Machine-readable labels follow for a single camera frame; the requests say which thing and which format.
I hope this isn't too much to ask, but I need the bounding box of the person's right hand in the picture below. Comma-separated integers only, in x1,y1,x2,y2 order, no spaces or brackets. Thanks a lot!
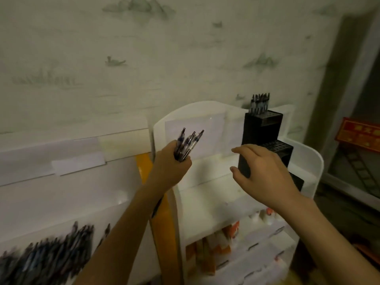
230,144,304,213

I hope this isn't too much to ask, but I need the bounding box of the large white paper sheet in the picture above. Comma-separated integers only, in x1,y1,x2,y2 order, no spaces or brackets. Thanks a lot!
0,137,101,187

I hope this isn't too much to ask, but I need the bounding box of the small white paper strip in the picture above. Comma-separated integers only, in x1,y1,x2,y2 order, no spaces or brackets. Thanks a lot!
52,152,107,177

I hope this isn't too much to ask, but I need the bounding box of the bunch of black pens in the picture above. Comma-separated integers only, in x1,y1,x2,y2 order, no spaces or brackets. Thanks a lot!
173,127,205,162

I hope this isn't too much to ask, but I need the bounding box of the person's right forearm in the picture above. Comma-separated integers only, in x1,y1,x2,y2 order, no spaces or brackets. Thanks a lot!
273,196,380,285

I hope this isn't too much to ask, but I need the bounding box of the black gel pen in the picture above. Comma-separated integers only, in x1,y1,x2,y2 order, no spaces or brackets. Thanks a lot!
96,223,111,250

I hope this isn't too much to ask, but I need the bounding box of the person's left hand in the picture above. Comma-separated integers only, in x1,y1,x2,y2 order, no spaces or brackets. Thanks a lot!
144,140,193,193

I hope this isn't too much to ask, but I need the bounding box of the black tiered pen holder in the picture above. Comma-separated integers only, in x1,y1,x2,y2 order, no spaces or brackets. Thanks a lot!
237,109,305,193

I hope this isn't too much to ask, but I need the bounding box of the pile of black pens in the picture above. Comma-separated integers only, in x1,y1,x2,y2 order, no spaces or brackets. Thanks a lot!
0,221,95,285

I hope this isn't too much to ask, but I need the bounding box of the red sign plate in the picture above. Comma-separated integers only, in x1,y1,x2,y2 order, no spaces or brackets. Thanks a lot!
334,117,380,154

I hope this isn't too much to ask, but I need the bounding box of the white curved-back shelf unit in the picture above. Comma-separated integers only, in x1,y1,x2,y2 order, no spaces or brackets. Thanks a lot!
153,101,324,285

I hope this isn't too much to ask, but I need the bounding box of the grey door frame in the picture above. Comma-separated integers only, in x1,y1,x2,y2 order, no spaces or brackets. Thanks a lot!
319,14,380,211

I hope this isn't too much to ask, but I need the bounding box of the person's left forearm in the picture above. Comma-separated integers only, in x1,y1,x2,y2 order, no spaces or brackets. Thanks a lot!
74,182,167,285

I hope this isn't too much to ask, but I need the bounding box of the row of black pens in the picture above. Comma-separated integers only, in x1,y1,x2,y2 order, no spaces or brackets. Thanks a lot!
249,93,271,115

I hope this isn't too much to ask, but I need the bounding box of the dark glass cabinet door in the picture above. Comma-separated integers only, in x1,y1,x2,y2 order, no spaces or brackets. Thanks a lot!
328,62,380,199

